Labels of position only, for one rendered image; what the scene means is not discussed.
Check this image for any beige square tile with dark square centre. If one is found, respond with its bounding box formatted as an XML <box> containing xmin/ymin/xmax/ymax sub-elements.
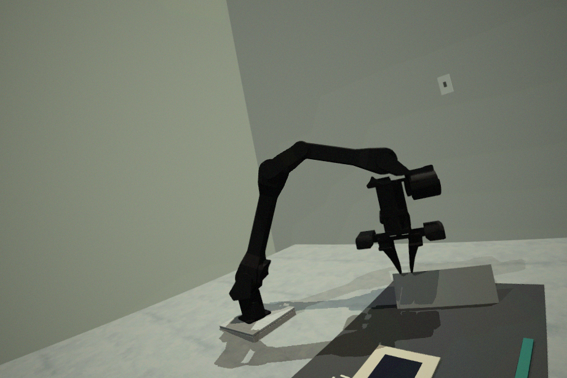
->
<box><xmin>353</xmin><ymin>345</ymin><xmax>441</xmax><ymax>378</ymax></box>

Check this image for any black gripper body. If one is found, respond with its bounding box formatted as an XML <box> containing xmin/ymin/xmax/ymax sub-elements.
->
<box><xmin>356</xmin><ymin>202</ymin><xmax>446</xmax><ymax>250</ymax></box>

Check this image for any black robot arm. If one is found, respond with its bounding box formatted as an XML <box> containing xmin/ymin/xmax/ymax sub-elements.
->
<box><xmin>229</xmin><ymin>141</ymin><xmax>442</xmax><ymax>324</ymax></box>

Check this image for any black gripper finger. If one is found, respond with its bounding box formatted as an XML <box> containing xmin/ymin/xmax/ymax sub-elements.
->
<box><xmin>378</xmin><ymin>240</ymin><xmax>402</xmax><ymax>274</ymax></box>
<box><xmin>408</xmin><ymin>240</ymin><xmax>423</xmax><ymax>273</ymax></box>

